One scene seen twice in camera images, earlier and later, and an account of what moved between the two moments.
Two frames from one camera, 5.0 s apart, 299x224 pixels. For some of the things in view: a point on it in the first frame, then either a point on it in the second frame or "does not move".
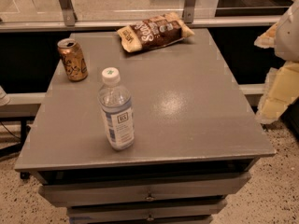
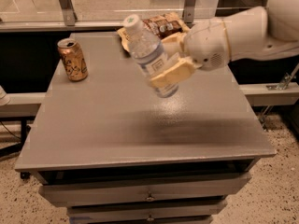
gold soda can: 73,59 does not move
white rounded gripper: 288,37 → 206,44
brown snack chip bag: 153,32 does not move
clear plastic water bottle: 116,108 → 149,54
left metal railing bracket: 66,5 does not move
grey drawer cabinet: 196,139 does not move
